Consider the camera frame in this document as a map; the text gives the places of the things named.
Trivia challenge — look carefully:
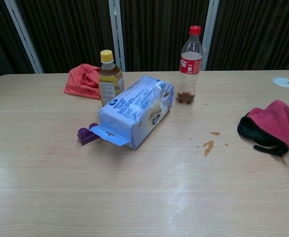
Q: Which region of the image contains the cola bottle red cap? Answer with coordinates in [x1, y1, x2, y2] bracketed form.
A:
[176, 25, 204, 104]

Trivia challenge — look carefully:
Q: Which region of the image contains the blue tissue pack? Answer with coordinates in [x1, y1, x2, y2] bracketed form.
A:
[88, 75, 175, 150]

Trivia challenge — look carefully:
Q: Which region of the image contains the purple toy block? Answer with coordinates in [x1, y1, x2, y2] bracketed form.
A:
[77, 122, 103, 146]

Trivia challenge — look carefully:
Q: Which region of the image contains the tea bottle yellow cap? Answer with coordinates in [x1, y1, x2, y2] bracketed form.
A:
[98, 49, 124, 107]

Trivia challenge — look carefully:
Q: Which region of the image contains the orange red crumpled cloth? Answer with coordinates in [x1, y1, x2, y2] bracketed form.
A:
[63, 63, 103, 100]

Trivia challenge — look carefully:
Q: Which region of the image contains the white metal frame post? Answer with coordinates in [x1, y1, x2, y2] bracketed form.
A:
[203, 0, 220, 71]
[3, 0, 44, 74]
[109, 0, 126, 73]

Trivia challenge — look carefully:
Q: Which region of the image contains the white round cable grommet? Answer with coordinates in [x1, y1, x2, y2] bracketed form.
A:
[273, 76, 289, 87]

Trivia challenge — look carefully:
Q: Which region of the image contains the red black object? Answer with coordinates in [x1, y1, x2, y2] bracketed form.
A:
[237, 99, 289, 158]

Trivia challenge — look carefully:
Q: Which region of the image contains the brown liquid spill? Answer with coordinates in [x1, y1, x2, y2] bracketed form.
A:
[196, 131, 230, 158]

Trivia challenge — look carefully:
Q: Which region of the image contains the black pleated curtain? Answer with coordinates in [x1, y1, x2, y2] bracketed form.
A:
[207, 0, 289, 71]
[0, 0, 35, 83]
[15, 0, 117, 74]
[119, 0, 211, 72]

